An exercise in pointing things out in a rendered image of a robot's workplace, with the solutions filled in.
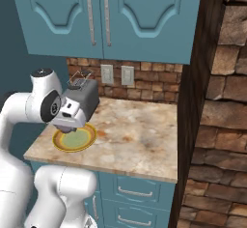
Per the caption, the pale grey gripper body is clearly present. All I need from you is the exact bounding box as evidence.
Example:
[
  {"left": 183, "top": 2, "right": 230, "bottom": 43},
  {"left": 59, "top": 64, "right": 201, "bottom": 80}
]
[{"left": 51, "top": 107, "right": 89, "bottom": 131}]

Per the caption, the silver drawer handle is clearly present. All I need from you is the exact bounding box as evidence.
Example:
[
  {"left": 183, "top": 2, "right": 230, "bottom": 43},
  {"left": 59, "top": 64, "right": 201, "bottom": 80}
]
[
  {"left": 117, "top": 185, "right": 154, "bottom": 198},
  {"left": 117, "top": 214, "right": 152, "bottom": 228}
]

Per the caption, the silver cupboard door handle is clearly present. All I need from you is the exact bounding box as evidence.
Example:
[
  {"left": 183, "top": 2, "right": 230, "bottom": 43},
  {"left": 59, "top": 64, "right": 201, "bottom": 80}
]
[
  {"left": 86, "top": 0, "right": 97, "bottom": 46},
  {"left": 102, "top": 0, "right": 113, "bottom": 47}
]

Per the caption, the grey wall socket plate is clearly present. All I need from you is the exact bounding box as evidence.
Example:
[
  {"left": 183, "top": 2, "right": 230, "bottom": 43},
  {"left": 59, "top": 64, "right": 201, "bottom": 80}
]
[
  {"left": 100, "top": 64, "right": 115, "bottom": 86},
  {"left": 121, "top": 65, "right": 136, "bottom": 88}
]

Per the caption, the yellow plate with green centre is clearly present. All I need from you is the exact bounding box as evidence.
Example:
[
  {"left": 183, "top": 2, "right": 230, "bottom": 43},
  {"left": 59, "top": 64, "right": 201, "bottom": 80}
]
[{"left": 52, "top": 123, "right": 98, "bottom": 154}]

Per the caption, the blue drawer front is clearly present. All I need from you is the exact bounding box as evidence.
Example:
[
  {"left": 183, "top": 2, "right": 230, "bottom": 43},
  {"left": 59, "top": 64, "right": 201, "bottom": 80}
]
[
  {"left": 101, "top": 198, "right": 172, "bottom": 228},
  {"left": 97, "top": 171, "right": 177, "bottom": 213}
]

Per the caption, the dark wooden side panel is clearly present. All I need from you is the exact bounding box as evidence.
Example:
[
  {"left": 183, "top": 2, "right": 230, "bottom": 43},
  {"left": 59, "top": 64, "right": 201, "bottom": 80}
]
[{"left": 167, "top": 0, "right": 233, "bottom": 228}]

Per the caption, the grey toaster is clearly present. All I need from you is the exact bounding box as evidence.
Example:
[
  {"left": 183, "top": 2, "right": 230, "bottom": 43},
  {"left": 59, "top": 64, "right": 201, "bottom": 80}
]
[{"left": 63, "top": 78, "right": 100, "bottom": 124}]

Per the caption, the dark purple eggplant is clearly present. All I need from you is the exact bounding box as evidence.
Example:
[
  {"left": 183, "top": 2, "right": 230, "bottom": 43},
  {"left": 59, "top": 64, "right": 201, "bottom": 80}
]
[{"left": 57, "top": 126, "right": 78, "bottom": 134}]

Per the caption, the silver base cupboard handle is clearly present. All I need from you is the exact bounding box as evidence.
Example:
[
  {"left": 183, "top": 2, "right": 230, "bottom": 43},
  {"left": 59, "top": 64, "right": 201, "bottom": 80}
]
[{"left": 92, "top": 194, "right": 99, "bottom": 222}]

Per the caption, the thin wire stand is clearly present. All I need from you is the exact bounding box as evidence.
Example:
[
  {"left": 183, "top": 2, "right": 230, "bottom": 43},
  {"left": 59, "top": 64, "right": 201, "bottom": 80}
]
[{"left": 67, "top": 70, "right": 94, "bottom": 85}]

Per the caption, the blue wall cupboard door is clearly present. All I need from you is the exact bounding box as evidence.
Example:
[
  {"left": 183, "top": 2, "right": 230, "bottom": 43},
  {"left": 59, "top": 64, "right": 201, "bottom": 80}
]
[
  {"left": 9, "top": 0, "right": 104, "bottom": 60},
  {"left": 98, "top": 0, "right": 205, "bottom": 66}
]

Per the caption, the blue base cupboard door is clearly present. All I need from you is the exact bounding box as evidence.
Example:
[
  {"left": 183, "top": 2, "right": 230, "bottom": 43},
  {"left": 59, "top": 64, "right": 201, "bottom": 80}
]
[{"left": 82, "top": 188, "right": 106, "bottom": 228}]

